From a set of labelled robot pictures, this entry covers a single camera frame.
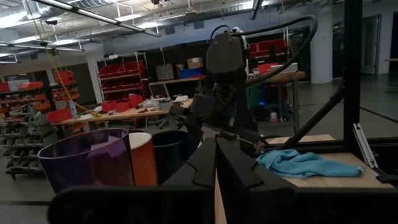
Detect purple faceted plastic tumbler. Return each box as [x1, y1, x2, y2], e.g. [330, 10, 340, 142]
[36, 128, 133, 194]

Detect yellow cable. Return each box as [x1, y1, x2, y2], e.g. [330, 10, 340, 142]
[30, 0, 102, 118]

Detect red plastic bin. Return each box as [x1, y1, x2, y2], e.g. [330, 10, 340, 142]
[127, 93, 144, 109]
[46, 108, 74, 124]
[114, 101, 131, 113]

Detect clear spray bottle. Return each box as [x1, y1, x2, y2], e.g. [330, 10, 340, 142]
[68, 100, 78, 121]

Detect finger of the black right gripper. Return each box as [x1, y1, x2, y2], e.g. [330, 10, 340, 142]
[185, 113, 205, 153]
[169, 105, 189, 118]

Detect row of red wall bins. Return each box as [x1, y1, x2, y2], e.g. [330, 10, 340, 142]
[248, 39, 289, 59]

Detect dark shelf with red bins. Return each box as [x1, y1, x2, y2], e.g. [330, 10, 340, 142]
[0, 80, 52, 125]

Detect blue microfibre cloth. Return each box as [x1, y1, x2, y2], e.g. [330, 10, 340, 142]
[256, 148, 364, 180]

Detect orange mug with white inside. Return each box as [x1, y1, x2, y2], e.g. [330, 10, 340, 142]
[127, 131, 160, 187]

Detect cardboard box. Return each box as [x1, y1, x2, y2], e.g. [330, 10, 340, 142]
[186, 57, 205, 70]

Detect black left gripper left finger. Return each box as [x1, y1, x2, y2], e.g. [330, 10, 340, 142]
[48, 136, 216, 224]

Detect white wire shelf red bins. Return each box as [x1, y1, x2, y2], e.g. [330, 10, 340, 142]
[95, 51, 150, 105]

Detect wooden bench with metal legs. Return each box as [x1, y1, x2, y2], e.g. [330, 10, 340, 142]
[148, 70, 307, 135]

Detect dark blue speckled enamel mug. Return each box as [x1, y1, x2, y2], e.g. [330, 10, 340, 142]
[151, 129, 200, 185]

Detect blue plastic bin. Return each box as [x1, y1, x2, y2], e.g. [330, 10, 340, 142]
[178, 67, 205, 79]

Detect silver aluminium rail piece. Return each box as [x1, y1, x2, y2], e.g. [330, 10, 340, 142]
[353, 123, 380, 170]

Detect red bin storage rack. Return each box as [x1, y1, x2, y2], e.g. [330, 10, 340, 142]
[49, 70, 82, 110]

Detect long wooden workbench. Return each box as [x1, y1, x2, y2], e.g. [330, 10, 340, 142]
[51, 98, 195, 131]

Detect black right arm cable loop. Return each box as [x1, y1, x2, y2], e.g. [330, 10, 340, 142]
[229, 14, 318, 87]

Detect grey bin cart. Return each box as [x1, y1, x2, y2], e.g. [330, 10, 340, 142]
[0, 105, 63, 180]

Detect long ceiling light bar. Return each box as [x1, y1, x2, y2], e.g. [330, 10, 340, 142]
[30, 0, 162, 38]

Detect black aluminium table frame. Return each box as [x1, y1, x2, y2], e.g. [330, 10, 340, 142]
[264, 0, 398, 184]

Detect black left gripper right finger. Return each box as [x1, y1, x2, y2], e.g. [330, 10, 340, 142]
[216, 136, 398, 224]

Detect stack of grey trays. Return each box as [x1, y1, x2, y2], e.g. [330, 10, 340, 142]
[155, 63, 175, 82]

